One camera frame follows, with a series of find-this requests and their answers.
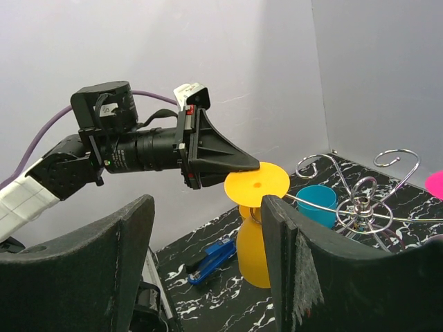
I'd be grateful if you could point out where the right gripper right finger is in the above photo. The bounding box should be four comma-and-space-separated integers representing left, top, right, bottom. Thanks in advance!
261, 196, 442, 331

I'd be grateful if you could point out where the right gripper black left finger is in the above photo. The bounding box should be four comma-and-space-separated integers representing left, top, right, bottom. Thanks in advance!
1, 194, 155, 331

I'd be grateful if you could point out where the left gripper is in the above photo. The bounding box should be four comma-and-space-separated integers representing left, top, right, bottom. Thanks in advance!
103, 107, 260, 190

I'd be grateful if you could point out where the orange wine glass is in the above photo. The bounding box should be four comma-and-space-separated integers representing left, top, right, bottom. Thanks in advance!
224, 162, 290, 289

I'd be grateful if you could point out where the blue wine glass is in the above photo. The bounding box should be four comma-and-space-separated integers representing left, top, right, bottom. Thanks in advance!
296, 185, 337, 229

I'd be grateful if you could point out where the magenta wine glass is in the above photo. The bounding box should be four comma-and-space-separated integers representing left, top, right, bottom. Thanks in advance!
425, 170, 443, 201

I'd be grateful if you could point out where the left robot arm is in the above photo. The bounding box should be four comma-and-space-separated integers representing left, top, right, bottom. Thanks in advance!
1, 81, 260, 240

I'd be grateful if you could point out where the chrome wine glass rack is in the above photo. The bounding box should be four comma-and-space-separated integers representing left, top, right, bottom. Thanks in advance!
286, 149, 442, 252

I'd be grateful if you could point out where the blue carabiner clip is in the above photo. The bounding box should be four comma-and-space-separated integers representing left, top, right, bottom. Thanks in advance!
184, 237, 237, 285

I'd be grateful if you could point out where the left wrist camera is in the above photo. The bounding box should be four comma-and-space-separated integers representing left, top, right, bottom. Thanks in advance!
173, 82, 210, 111

